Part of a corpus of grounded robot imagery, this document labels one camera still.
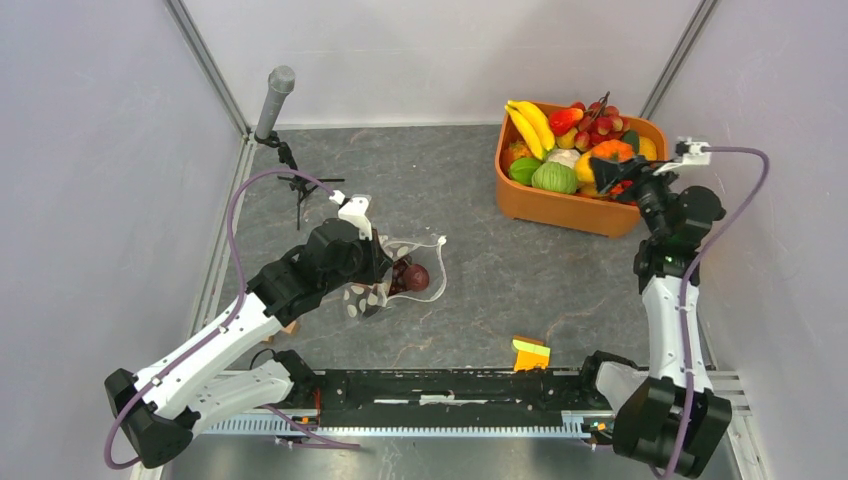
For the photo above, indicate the small yellow toy fruit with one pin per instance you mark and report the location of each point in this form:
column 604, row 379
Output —
column 567, row 140

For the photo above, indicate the orange plastic bin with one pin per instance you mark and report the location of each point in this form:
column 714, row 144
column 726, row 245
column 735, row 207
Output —
column 597, row 216

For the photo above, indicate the orange textured toy fruit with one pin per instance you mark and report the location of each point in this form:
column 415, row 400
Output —
column 513, row 151

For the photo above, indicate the red toy chili pepper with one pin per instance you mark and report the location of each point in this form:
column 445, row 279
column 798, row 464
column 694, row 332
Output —
column 620, row 188

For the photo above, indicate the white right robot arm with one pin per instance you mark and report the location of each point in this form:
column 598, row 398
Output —
column 670, row 419

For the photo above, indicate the dark purple grape bunch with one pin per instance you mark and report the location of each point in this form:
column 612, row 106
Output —
column 398, row 283

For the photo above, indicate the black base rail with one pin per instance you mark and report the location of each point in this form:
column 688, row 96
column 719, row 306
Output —
column 444, row 397

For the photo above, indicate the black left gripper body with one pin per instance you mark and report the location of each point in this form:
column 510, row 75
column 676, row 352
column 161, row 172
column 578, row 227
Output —
column 363, row 265

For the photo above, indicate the orange yellow block stack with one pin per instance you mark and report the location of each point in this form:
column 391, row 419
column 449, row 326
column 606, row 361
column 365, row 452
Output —
column 531, row 354

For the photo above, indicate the yellow toy pepper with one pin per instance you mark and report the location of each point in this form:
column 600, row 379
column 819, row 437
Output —
column 590, row 191

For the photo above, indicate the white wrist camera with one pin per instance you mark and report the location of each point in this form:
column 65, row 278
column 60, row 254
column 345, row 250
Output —
column 354, row 209
column 689, row 153

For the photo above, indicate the green toy cabbage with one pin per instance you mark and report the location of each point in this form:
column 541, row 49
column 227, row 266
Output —
column 556, row 178

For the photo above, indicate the clear dotted zip top bag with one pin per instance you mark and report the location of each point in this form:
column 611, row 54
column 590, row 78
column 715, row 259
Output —
column 364, row 301

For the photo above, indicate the green toy lime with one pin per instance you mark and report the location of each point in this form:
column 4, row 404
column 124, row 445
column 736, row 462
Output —
column 522, row 170

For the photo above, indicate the red grape bunch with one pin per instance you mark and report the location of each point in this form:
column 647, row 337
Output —
column 601, row 122

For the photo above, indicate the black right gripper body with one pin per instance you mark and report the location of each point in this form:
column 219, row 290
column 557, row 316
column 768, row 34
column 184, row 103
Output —
column 649, row 190

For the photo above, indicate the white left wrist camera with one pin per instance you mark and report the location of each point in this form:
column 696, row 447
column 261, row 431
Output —
column 354, row 209

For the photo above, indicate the yellow banana bunch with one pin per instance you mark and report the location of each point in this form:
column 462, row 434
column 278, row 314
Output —
column 532, row 124

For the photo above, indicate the orange toy pumpkin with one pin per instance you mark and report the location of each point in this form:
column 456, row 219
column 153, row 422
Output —
column 613, row 150

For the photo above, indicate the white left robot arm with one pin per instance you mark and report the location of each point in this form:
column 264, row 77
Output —
column 162, row 408

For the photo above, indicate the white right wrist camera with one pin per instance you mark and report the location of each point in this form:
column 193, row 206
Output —
column 689, row 153

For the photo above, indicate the white toy cauliflower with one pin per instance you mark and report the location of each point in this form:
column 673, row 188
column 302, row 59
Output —
column 565, row 157

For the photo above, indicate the yellow toy lemon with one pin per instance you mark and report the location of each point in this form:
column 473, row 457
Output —
column 583, row 169

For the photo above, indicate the yellow toy potato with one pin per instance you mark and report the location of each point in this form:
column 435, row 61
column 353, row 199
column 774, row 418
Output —
column 647, row 148

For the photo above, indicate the tan wooden cube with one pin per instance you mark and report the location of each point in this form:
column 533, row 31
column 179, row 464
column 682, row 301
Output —
column 291, row 329

